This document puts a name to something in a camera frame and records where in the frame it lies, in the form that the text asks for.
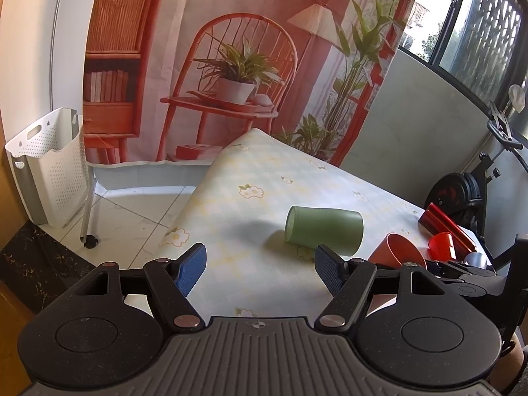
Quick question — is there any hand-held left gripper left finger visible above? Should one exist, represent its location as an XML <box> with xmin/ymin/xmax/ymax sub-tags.
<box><xmin>74</xmin><ymin>244</ymin><xmax>207</xmax><ymax>333</ymax></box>

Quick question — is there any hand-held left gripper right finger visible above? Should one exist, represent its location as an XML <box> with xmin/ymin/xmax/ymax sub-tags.
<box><xmin>315</xmin><ymin>244</ymin><xmax>445</xmax><ymax>334</ymax></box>

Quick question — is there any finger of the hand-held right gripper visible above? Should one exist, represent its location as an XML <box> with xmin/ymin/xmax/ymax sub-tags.
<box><xmin>430</xmin><ymin>260</ymin><xmax>498</xmax><ymax>278</ymax></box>
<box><xmin>441</xmin><ymin>274</ymin><xmax>509</xmax><ymax>300</ymax></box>

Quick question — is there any green cup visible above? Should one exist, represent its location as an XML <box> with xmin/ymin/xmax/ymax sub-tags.
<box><xmin>284</xmin><ymin>205</ymin><xmax>364</xmax><ymax>255</ymax></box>

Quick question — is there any silver cup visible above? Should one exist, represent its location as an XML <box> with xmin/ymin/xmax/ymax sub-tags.
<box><xmin>464</xmin><ymin>251</ymin><xmax>490</xmax><ymax>269</ymax></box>

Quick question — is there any small red cup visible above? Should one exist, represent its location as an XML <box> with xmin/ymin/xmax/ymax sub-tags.
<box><xmin>427</xmin><ymin>232</ymin><xmax>458</xmax><ymax>261</ymax></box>

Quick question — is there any orange cup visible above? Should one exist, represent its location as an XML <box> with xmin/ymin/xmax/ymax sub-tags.
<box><xmin>367</xmin><ymin>233</ymin><xmax>427</xmax><ymax>271</ymax></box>

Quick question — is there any tall shiny red tumbler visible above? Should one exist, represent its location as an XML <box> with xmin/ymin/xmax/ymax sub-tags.
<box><xmin>418</xmin><ymin>202</ymin><xmax>481</xmax><ymax>254</ymax></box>

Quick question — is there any floral checked tablecloth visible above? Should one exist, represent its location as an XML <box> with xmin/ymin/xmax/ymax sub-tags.
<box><xmin>154</xmin><ymin>128</ymin><xmax>496</xmax><ymax>322</ymax></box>

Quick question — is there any black exercise bike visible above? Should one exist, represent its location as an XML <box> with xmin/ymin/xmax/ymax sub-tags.
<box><xmin>424</xmin><ymin>99</ymin><xmax>528</xmax><ymax>273</ymax></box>

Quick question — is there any metal leg with caster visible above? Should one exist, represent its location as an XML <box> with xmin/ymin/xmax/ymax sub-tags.
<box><xmin>80</xmin><ymin>165</ymin><xmax>100</xmax><ymax>249</ymax></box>

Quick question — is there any white perforated laundry basket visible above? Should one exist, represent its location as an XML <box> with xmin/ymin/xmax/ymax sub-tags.
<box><xmin>5</xmin><ymin>108</ymin><xmax>90</xmax><ymax>228</ymax></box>

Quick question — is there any wooden board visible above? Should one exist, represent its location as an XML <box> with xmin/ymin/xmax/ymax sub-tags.
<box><xmin>0</xmin><ymin>144</ymin><xmax>36</xmax><ymax>326</ymax></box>

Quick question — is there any printed backdrop cloth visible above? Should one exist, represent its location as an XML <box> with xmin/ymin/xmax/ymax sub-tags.
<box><xmin>82</xmin><ymin>0</ymin><xmax>427</xmax><ymax>168</ymax></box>

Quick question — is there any white wardrobe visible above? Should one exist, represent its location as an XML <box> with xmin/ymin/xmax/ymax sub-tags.
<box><xmin>0</xmin><ymin>0</ymin><xmax>104</xmax><ymax>143</ymax></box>

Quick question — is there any dark window frame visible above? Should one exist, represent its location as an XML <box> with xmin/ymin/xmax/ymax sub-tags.
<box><xmin>398</xmin><ymin>0</ymin><xmax>528</xmax><ymax>112</ymax></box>

